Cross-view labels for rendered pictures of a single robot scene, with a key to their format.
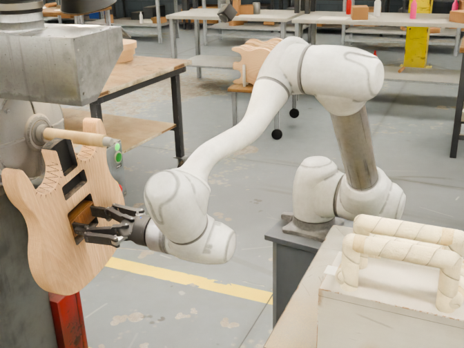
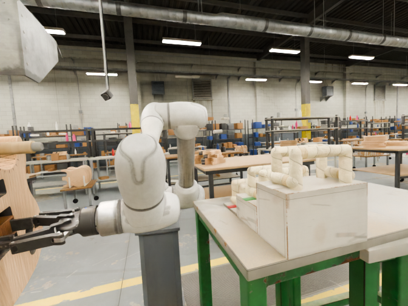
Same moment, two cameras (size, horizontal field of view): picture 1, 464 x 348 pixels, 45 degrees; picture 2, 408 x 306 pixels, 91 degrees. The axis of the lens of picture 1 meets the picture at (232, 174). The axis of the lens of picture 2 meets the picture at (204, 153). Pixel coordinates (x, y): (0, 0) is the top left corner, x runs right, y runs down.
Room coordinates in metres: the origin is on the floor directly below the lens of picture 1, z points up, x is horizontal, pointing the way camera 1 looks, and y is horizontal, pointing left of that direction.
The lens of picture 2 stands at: (0.64, 0.31, 1.25)
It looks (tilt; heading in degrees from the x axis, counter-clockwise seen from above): 4 degrees down; 320
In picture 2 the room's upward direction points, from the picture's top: 3 degrees counter-clockwise
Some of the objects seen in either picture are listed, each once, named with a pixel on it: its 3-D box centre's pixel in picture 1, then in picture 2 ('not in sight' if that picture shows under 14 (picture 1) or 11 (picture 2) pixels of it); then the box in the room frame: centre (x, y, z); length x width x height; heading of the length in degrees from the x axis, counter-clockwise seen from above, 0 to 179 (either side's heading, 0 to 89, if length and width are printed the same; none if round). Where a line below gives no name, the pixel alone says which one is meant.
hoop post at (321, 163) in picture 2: (452, 261); (321, 163); (0.89, -0.40, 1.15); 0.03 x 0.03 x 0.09
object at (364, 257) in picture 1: (360, 244); (276, 167); (0.96, -0.25, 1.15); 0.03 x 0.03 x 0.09
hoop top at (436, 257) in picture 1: (400, 250); (321, 152); (0.85, -0.29, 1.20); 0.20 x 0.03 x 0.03; 65
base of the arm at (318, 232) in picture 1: (308, 219); not in sight; (1.88, -0.28, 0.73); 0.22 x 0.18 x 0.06; 58
